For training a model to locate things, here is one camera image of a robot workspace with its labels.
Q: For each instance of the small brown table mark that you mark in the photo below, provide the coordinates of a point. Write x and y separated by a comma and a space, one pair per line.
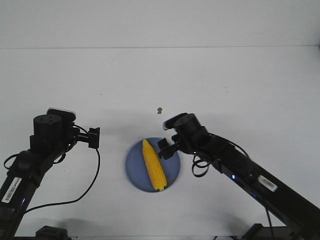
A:
159, 110

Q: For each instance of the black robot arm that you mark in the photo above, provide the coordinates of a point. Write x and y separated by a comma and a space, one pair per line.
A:
24, 177
300, 217

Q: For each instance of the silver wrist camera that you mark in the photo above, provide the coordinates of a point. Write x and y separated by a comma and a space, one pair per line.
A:
169, 124
66, 115

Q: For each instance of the yellow corn cob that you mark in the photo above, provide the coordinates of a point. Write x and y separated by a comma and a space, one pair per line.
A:
154, 168

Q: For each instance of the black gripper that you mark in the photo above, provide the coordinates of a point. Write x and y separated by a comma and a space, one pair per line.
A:
57, 134
189, 136

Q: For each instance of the blue round plate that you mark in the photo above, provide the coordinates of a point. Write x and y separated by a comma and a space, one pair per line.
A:
136, 170

